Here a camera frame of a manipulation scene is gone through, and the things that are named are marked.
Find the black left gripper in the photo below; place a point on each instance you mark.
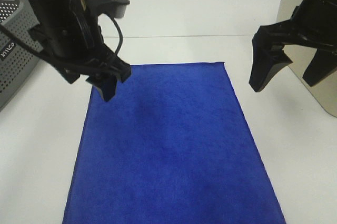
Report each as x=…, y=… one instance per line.
x=73, y=43

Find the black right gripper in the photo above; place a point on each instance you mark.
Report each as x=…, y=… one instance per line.
x=313, y=24

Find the blue towel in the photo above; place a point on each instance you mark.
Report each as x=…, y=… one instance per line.
x=172, y=146

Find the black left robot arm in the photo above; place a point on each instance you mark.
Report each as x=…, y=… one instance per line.
x=73, y=44

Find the beige bin with grey rim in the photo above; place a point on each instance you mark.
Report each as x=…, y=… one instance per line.
x=325, y=91

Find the grey perforated plastic basket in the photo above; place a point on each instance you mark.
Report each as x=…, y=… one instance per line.
x=17, y=64

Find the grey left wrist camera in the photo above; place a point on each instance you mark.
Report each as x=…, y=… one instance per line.
x=111, y=8

